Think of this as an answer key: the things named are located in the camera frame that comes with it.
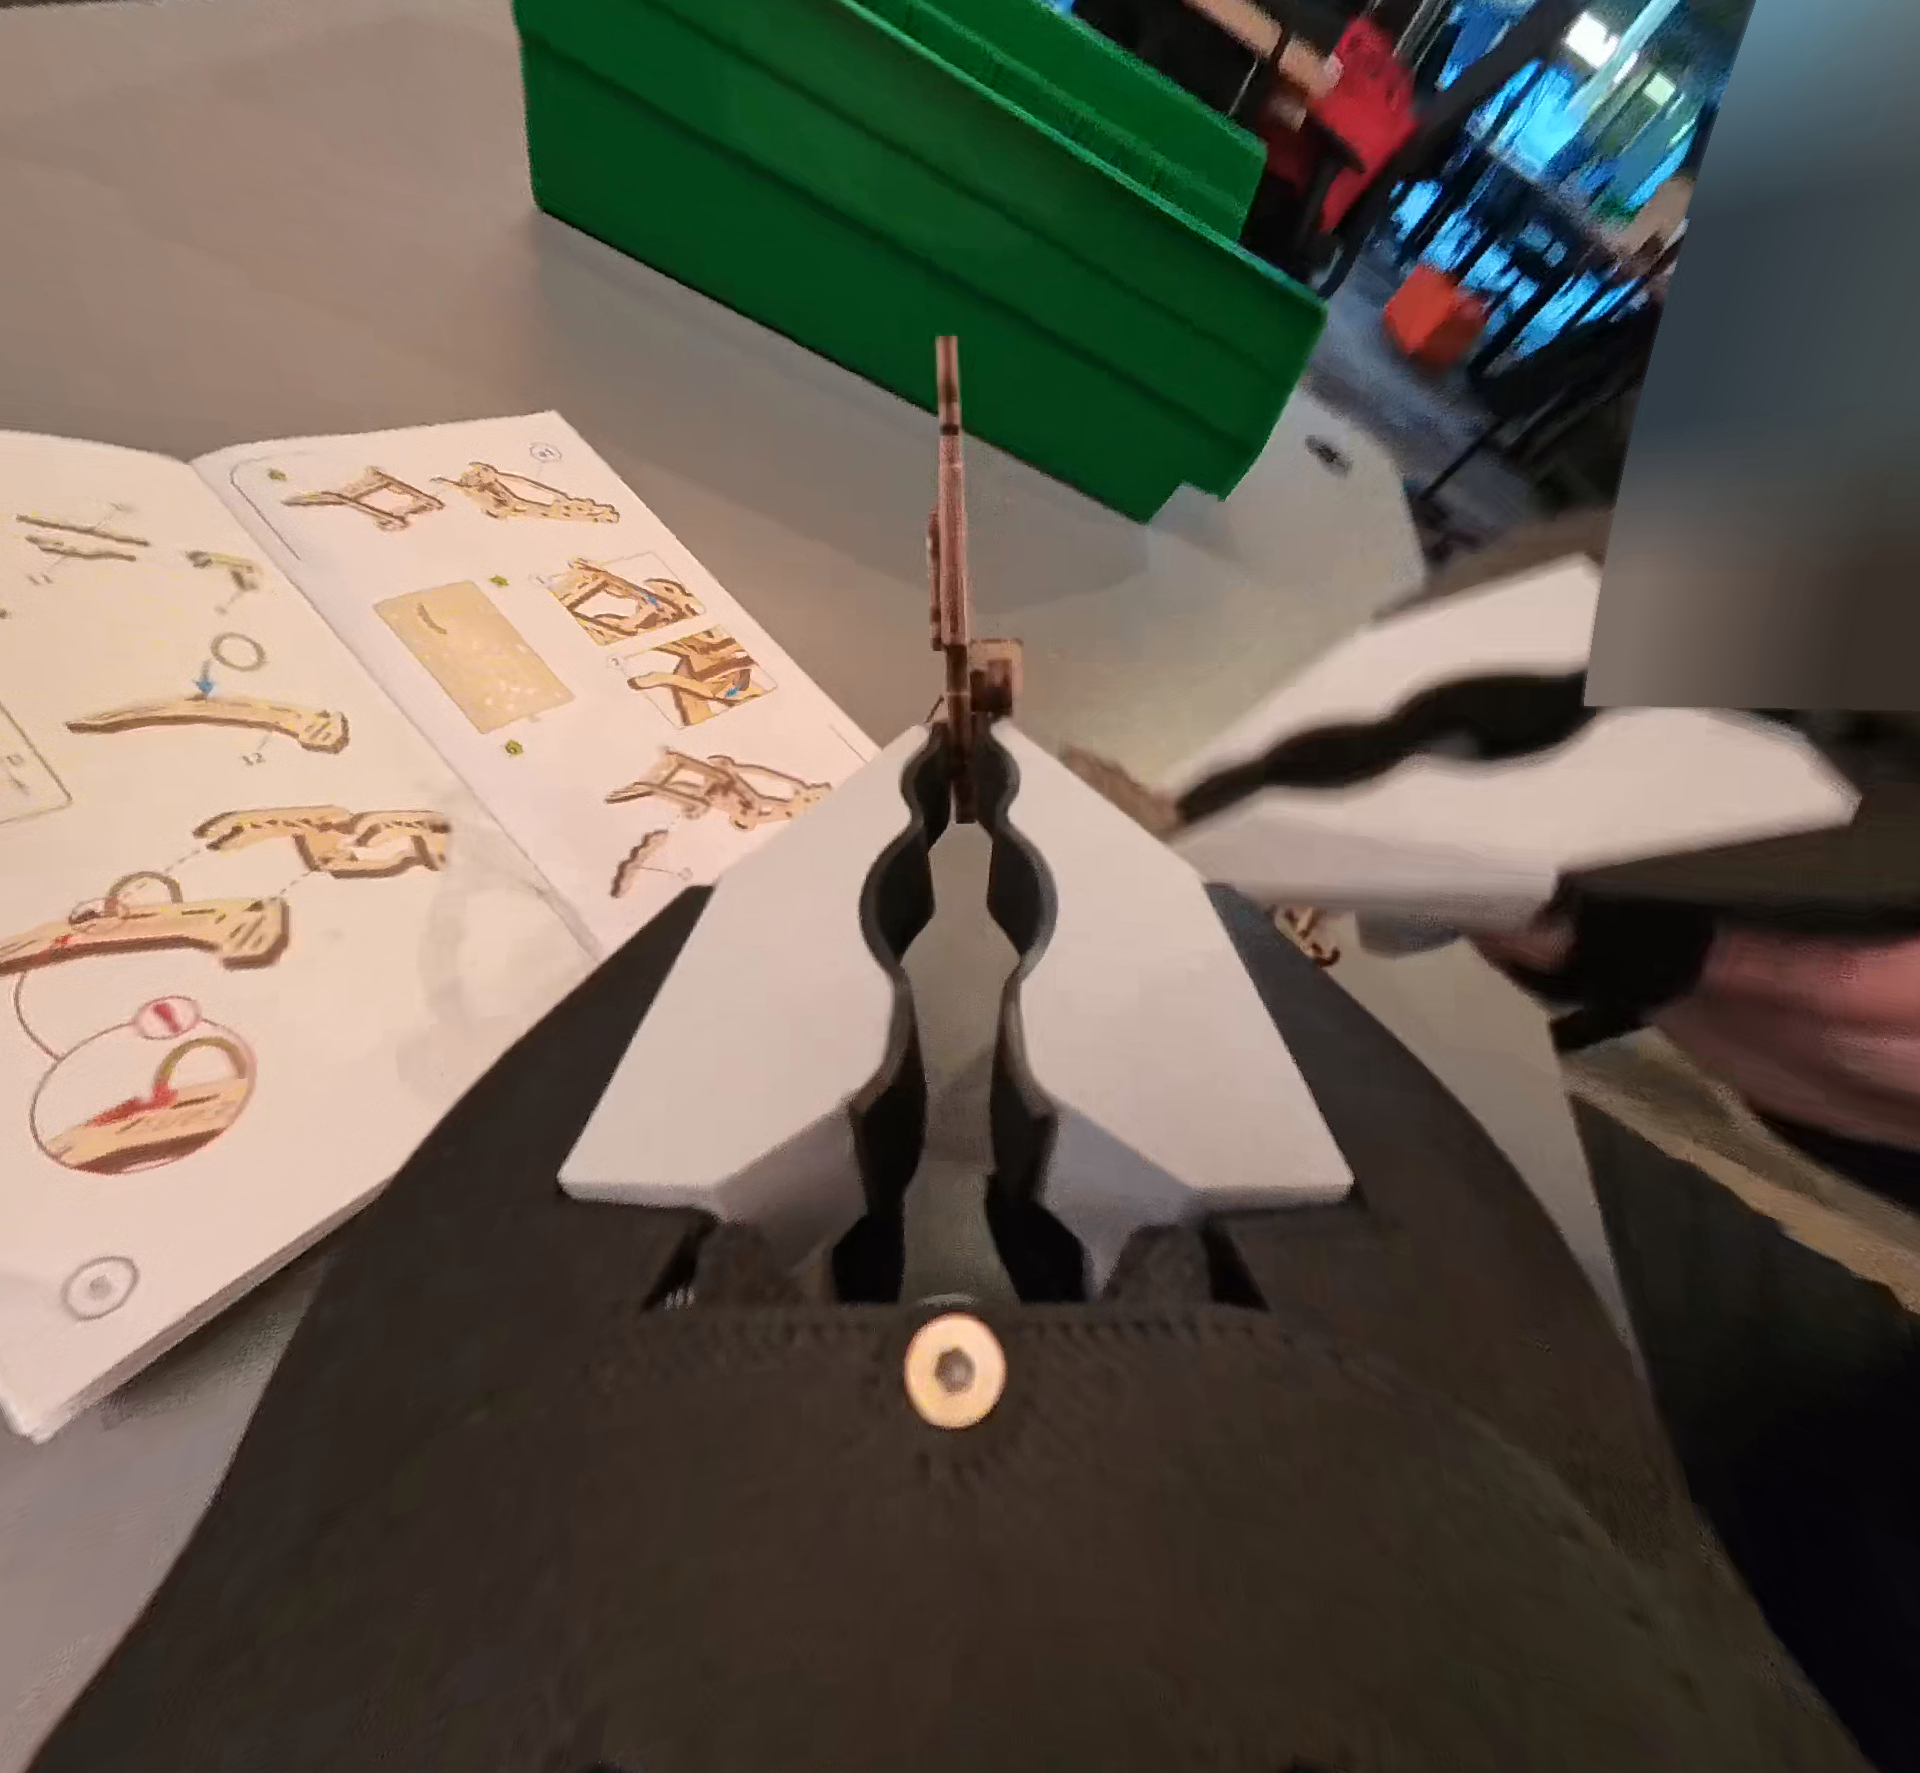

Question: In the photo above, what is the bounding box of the red chair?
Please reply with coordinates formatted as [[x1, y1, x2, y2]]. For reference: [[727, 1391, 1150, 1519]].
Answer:
[[1269, 11, 1421, 231]]

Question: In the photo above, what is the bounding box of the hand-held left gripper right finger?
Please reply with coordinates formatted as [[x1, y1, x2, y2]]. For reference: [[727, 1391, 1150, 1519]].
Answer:
[[975, 717, 1357, 1310]]

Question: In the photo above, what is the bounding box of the wooden model side frame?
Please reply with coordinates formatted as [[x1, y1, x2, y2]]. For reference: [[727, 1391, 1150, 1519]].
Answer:
[[922, 332, 1028, 832]]

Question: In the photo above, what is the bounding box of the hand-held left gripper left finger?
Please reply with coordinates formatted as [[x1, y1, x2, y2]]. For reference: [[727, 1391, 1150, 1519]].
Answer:
[[557, 726, 955, 1310]]

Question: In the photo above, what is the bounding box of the green plastic bin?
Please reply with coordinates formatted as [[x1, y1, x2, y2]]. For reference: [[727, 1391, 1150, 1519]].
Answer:
[[497, 0, 1330, 524]]

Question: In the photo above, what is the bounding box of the orange box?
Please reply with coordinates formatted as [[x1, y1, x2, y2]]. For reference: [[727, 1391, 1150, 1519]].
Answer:
[[1382, 265, 1489, 371]]

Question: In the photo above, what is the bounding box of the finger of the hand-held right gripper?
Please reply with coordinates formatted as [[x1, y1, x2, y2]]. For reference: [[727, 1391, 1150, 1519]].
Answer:
[[1172, 722, 1864, 954], [1166, 558, 1591, 822]]

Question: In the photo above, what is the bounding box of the open assembly instruction booklet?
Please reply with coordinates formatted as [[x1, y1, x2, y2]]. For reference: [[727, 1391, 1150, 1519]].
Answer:
[[0, 414, 884, 1442]]

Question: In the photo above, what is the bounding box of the person's right hand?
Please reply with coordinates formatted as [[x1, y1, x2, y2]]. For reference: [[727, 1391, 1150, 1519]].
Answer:
[[1486, 905, 1920, 1161]]

